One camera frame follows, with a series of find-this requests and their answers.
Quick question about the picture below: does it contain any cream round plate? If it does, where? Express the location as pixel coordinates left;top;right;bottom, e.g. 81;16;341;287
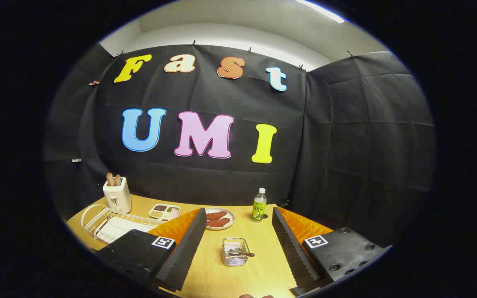
204;207;236;231

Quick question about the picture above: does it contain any white divided snack tray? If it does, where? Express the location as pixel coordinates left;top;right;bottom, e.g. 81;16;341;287
149;203;181;221

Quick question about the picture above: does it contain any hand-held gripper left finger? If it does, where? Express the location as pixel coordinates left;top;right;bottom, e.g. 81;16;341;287
94;208;207;292

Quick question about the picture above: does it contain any white wire dish rack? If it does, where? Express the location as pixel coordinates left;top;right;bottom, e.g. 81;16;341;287
81;204;169;245

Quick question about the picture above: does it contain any white toaster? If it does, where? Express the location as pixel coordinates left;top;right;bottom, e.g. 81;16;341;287
103;177;132;213

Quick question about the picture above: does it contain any black backdrop cloth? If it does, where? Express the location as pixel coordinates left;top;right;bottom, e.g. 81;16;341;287
43;41;436;249

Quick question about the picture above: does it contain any white ribbed drain tray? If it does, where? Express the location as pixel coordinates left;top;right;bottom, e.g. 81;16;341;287
96;216;156;244

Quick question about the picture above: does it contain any green label drink bottle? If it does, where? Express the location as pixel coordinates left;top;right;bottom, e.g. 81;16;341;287
251;188;267;223

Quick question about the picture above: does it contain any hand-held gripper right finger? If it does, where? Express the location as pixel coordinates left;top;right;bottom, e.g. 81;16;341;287
272;207;393;296

